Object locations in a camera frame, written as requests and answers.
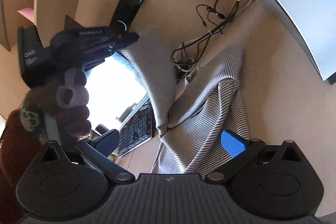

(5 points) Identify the black cable bundle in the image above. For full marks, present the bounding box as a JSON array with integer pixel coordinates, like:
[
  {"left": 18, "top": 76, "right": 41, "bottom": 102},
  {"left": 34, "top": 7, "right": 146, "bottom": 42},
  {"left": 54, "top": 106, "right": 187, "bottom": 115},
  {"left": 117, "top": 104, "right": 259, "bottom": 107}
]
[{"left": 170, "top": 0, "right": 261, "bottom": 72}]

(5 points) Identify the left computer monitor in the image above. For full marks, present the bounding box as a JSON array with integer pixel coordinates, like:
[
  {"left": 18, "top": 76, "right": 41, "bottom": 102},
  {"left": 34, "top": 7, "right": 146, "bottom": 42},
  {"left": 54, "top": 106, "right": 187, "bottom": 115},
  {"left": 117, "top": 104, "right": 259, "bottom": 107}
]
[{"left": 85, "top": 52, "right": 147, "bottom": 139}]

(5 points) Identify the left gloved hand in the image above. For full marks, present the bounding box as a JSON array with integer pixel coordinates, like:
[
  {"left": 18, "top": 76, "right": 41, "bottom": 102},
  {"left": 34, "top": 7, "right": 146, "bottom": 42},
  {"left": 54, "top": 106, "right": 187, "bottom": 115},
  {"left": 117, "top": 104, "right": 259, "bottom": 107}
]
[{"left": 19, "top": 69, "right": 92, "bottom": 144}]

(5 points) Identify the black keyboard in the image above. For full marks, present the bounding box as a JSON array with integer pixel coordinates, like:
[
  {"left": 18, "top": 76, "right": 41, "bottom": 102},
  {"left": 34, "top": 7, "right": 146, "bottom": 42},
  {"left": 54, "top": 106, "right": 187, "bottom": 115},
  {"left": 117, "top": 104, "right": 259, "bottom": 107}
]
[{"left": 116, "top": 103, "right": 155, "bottom": 157}]

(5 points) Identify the white striped long-sleeve shirt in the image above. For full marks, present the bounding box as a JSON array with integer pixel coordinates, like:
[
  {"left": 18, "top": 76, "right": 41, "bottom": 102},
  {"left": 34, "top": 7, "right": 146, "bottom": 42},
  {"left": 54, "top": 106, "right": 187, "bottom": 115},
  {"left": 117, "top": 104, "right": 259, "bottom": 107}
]
[{"left": 121, "top": 34, "right": 249, "bottom": 176}]

